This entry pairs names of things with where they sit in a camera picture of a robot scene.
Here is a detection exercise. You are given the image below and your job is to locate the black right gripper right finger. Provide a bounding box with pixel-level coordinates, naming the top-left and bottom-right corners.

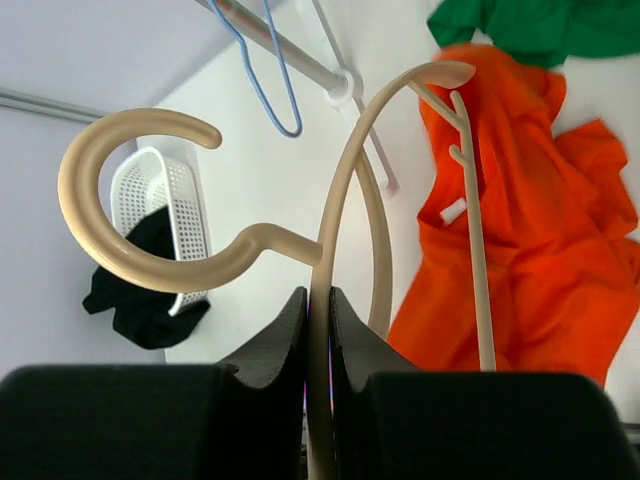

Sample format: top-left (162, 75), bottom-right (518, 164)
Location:
top-left (329, 289), bottom-right (628, 479)

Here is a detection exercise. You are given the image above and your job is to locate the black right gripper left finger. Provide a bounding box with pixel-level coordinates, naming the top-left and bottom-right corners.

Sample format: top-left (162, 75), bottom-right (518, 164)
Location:
top-left (1, 287), bottom-right (308, 479)

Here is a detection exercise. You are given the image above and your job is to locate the black t shirt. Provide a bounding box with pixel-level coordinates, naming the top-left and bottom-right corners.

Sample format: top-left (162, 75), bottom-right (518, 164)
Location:
top-left (82, 207), bottom-right (210, 350)

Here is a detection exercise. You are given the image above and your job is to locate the orange t shirt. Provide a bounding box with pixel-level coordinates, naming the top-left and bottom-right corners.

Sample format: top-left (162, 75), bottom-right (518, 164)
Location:
top-left (388, 44), bottom-right (639, 383)

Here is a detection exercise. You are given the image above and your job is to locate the blue wire hanger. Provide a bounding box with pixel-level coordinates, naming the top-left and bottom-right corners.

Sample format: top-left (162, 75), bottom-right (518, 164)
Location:
top-left (207, 0), bottom-right (304, 138)

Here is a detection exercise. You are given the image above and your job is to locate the beige plastic hanger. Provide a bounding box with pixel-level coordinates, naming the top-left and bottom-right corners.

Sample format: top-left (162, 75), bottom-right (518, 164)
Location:
top-left (57, 60), bottom-right (496, 479)

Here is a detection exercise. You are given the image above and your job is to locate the green t shirt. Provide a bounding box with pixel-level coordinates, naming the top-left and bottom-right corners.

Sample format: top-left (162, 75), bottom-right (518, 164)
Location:
top-left (426, 1), bottom-right (639, 68)

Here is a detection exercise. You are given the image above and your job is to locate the white perforated plastic basket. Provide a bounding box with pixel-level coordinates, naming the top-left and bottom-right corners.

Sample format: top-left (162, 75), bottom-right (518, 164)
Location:
top-left (109, 147), bottom-right (214, 317)

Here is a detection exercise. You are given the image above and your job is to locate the metal clothes rack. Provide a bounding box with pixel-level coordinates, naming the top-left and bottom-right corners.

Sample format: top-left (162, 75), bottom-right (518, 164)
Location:
top-left (194, 0), bottom-right (401, 194)

